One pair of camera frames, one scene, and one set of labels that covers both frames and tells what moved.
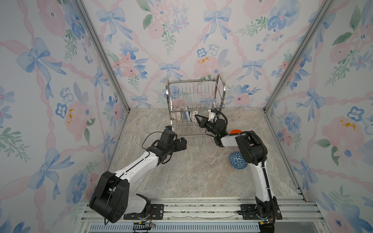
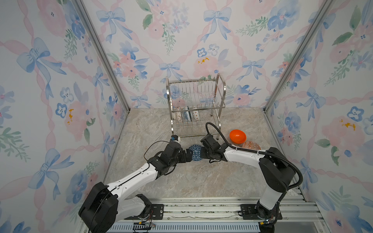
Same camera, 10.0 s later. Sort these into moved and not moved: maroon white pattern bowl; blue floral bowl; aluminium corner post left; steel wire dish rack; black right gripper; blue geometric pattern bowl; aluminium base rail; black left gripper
Moved: black right gripper; blue geometric pattern bowl; black left gripper
Not moved: aluminium corner post left; maroon white pattern bowl; aluminium base rail; blue floral bowl; steel wire dish rack
